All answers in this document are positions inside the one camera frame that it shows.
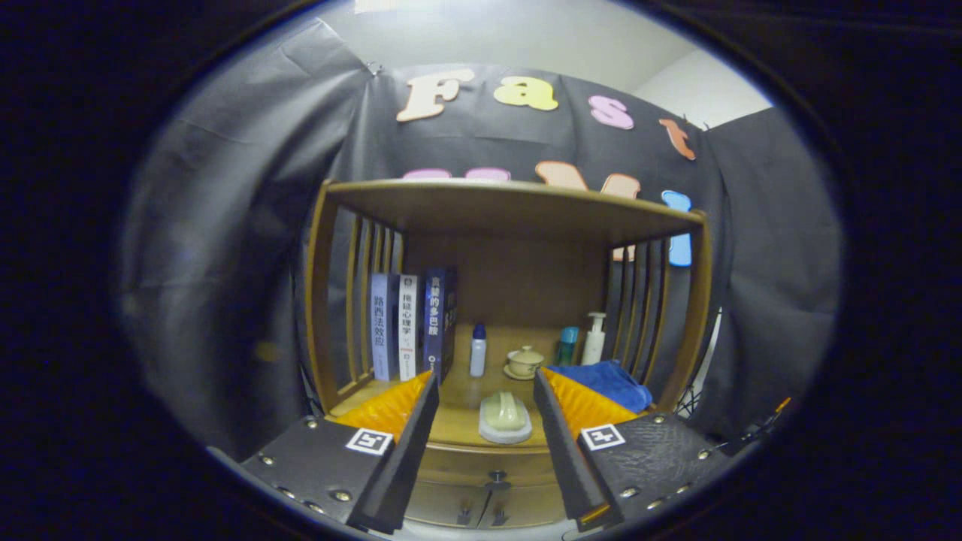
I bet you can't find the wooden cabinet door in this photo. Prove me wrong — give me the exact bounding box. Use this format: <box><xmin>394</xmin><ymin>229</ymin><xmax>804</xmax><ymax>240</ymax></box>
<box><xmin>481</xmin><ymin>485</ymin><xmax>564</xmax><ymax>528</ymax></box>
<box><xmin>406</xmin><ymin>481</ymin><xmax>493</xmax><ymax>527</ymax></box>

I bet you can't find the white book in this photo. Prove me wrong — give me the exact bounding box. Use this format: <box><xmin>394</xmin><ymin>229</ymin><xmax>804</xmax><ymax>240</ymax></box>
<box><xmin>398</xmin><ymin>274</ymin><xmax>419</xmax><ymax>382</ymax></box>

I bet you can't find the wooden cabinet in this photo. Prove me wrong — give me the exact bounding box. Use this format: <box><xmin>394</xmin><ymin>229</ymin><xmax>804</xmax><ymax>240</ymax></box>
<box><xmin>304</xmin><ymin>178</ymin><xmax>713</xmax><ymax>530</ymax></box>

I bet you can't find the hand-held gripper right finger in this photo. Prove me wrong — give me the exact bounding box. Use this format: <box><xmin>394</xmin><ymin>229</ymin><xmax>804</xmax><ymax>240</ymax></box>
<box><xmin>532</xmin><ymin>367</ymin><xmax>734</xmax><ymax>533</ymax></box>

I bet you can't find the black backdrop cloth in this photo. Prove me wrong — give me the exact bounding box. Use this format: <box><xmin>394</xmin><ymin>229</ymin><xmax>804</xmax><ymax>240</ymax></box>
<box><xmin>120</xmin><ymin>19</ymin><xmax>843</xmax><ymax>459</ymax></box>

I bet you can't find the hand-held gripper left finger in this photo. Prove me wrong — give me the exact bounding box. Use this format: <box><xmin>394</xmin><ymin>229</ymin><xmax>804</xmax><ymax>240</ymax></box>
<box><xmin>240</xmin><ymin>370</ymin><xmax>440</xmax><ymax>536</ymax></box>

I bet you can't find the white pump bottle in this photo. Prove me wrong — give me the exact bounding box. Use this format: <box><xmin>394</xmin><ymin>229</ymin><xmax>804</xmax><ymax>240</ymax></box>
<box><xmin>581</xmin><ymin>312</ymin><xmax>607</xmax><ymax>367</ymax></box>

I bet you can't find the wooden countertop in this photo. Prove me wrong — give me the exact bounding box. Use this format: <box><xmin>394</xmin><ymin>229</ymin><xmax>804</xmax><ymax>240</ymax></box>
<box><xmin>327</xmin><ymin>323</ymin><xmax>662</xmax><ymax>452</ymax></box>

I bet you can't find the blue folded towel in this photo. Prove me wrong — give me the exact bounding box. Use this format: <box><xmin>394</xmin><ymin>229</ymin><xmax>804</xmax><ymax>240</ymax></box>
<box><xmin>547</xmin><ymin>360</ymin><xmax>653</xmax><ymax>414</ymax></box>

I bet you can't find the wooden drawer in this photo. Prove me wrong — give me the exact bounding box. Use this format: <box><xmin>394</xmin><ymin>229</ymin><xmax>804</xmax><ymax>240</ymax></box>
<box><xmin>417</xmin><ymin>443</ymin><xmax>564</xmax><ymax>493</ymax></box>

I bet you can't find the dark blue book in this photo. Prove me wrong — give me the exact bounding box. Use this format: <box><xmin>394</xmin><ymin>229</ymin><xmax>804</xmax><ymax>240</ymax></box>
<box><xmin>422</xmin><ymin>268</ymin><xmax>458</xmax><ymax>384</ymax></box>

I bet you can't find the beige lidded teacup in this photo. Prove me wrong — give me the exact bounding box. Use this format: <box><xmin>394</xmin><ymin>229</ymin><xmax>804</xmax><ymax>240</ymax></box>
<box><xmin>504</xmin><ymin>345</ymin><xmax>545</xmax><ymax>380</ymax></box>

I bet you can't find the light blue book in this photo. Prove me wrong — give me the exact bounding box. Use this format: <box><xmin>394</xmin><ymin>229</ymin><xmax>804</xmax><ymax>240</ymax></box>
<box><xmin>370</xmin><ymin>272</ymin><xmax>401</xmax><ymax>382</ymax></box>

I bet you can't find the orange and black tool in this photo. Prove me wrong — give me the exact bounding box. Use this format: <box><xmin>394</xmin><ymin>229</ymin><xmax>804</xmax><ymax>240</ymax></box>
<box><xmin>740</xmin><ymin>396</ymin><xmax>794</xmax><ymax>444</ymax></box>

